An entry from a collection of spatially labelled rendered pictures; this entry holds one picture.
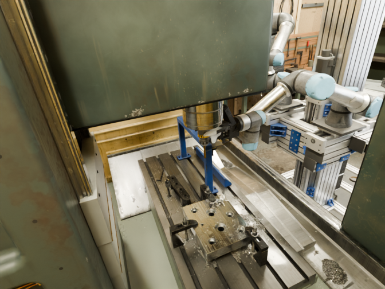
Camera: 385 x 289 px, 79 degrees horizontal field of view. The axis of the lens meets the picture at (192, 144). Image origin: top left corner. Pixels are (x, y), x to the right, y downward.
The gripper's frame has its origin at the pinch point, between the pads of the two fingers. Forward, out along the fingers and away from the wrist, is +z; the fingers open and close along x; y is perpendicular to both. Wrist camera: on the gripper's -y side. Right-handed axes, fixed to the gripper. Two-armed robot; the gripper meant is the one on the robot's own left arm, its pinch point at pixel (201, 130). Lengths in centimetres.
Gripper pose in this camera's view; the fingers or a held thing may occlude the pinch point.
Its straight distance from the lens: 94.7
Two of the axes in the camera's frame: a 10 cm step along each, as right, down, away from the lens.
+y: 0.2, 8.9, 4.6
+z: -8.3, 2.7, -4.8
